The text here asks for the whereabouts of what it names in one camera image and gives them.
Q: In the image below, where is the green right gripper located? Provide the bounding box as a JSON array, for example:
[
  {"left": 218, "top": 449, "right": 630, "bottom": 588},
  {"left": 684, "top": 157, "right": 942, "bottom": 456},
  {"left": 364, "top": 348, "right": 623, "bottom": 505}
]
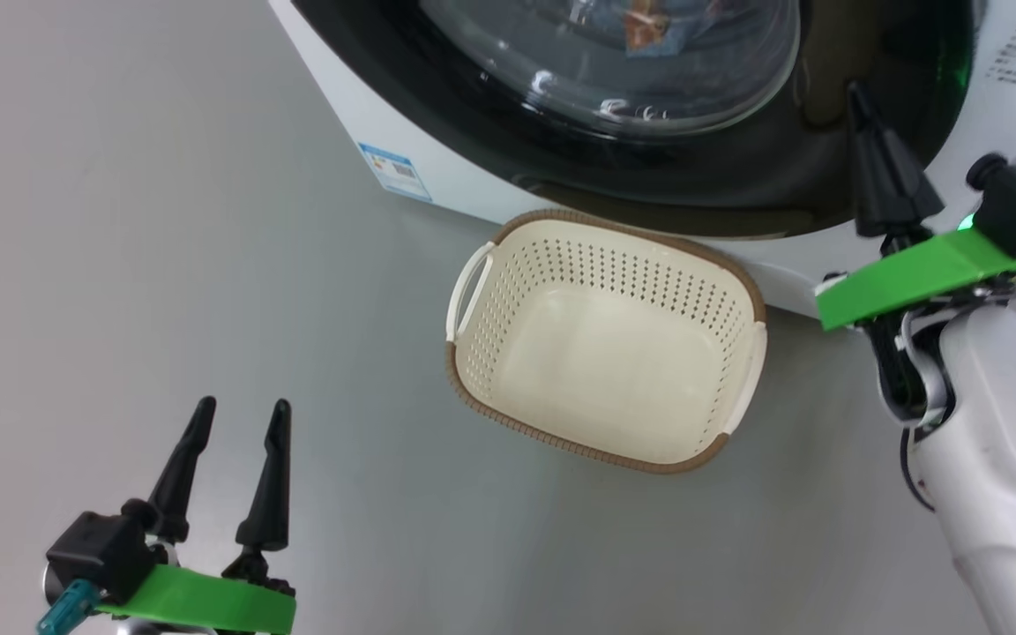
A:
[{"left": 815, "top": 81, "right": 1016, "bottom": 429}]

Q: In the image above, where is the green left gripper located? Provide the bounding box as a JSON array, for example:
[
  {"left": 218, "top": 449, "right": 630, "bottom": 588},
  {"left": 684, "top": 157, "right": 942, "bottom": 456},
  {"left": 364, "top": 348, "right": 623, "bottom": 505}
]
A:
[{"left": 98, "top": 396, "right": 297, "bottom": 635}]

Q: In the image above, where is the black round glass washer door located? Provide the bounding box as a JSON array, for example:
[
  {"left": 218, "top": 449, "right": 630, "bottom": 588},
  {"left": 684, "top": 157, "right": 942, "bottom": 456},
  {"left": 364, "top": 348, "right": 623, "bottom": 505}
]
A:
[{"left": 290, "top": 0, "right": 978, "bottom": 239}]

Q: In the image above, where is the blue cartoon print garment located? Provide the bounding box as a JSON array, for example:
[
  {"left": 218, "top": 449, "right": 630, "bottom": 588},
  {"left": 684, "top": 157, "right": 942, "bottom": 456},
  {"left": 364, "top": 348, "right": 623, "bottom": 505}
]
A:
[{"left": 618, "top": 0, "right": 694, "bottom": 58}]

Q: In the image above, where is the white front-load washing machine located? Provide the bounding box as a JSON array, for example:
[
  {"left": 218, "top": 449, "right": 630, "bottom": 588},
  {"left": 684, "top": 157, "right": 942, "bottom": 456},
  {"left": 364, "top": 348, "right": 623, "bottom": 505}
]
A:
[{"left": 265, "top": 0, "right": 1016, "bottom": 320}]

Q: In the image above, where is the cream perforated laundry basket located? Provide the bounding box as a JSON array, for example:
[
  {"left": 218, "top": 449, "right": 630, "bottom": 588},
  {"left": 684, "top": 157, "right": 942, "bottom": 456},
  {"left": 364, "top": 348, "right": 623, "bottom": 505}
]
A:
[{"left": 444, "top": 209, "right": 769, "bottom": 475}]

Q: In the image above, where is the blue energy label sticker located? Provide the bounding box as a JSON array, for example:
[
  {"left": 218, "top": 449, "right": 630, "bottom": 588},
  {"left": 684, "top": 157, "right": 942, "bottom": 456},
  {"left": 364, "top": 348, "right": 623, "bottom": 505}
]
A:
[{"left": 356, "top": 141, "right": 434, "bottom": 205}]

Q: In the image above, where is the teal left camera connector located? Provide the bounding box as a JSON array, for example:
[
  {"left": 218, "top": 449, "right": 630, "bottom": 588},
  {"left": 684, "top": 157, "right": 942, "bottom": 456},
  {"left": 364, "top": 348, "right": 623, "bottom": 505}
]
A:
[{"left": 36, "top": 578, "right": 105, "bottom": 635}]

